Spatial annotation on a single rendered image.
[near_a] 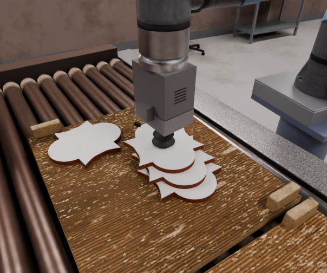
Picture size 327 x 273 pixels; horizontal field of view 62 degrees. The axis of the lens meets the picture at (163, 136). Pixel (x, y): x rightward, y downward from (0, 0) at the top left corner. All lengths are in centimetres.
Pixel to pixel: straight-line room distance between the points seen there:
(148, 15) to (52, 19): 331
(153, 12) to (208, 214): 30
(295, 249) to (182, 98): 27
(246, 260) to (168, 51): 30
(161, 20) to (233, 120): 38
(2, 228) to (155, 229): 24
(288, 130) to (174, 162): 54
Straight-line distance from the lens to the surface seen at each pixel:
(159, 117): 43
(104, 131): 59
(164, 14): 38
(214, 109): 73
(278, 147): 63
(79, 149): 55
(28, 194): 53
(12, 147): 66
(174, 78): 40
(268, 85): 88
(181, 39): 39
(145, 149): 50
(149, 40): 39
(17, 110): 80
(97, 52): 104
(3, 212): 53
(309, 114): 81
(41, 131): 62
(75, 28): 373
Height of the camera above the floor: 128
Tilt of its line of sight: 36 degrees down
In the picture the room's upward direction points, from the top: straight up
